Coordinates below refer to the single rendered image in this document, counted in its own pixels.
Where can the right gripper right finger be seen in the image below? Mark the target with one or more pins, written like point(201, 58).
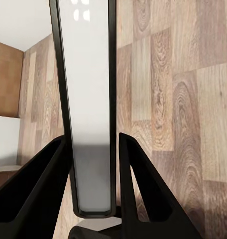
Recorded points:
point(167, 218)

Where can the hardback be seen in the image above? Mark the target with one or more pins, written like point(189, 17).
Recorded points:
point(84, 35)

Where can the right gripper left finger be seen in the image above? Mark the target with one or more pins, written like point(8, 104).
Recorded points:
point(30, 199)

